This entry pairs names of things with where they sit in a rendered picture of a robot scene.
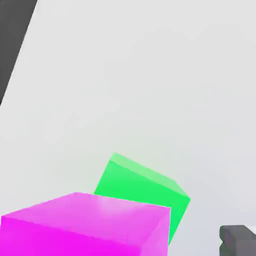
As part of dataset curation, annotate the large green box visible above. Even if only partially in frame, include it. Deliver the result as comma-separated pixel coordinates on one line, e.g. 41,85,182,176
93,151,191,246

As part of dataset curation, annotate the large magenta box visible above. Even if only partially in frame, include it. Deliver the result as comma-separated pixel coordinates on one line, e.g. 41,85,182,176
0,191,172,256

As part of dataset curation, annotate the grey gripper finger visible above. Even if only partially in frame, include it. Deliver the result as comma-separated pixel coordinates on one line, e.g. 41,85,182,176
219,224,256,256

